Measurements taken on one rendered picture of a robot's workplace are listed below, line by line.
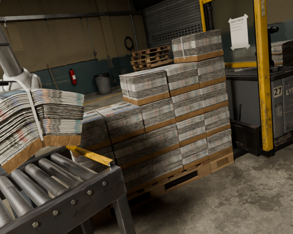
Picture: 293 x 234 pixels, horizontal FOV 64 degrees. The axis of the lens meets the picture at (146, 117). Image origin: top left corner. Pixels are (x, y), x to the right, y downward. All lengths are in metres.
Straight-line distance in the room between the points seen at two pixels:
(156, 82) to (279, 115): 1.32
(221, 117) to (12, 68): 1.72
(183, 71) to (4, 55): 1.26
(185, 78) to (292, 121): 1.29
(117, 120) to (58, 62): 7.12
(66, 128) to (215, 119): 1.53
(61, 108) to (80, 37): 8.34
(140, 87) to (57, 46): 7.21
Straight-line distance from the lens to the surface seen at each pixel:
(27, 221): 0.86
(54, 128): 1.00
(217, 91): 2.22
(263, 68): 2.31
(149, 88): 1.84
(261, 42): 2.29
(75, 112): 1.02
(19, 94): 0.94
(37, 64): 8.54
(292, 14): 7.95
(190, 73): 2.03
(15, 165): 0.98
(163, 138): 1.96
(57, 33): 8.96
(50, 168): 1.19
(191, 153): 2.16
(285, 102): 2.67
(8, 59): 1.60
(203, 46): 2.11
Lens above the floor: 1.22
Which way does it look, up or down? 15 degrees down
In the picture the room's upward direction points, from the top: 11 degrees counter-clockwise
